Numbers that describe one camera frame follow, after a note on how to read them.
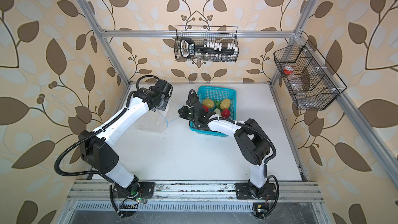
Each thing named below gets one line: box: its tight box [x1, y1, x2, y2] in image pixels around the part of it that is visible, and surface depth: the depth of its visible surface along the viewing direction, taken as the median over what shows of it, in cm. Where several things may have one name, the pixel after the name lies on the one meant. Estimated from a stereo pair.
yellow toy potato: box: [219, 98, 232, 110], surface depth 105 cm
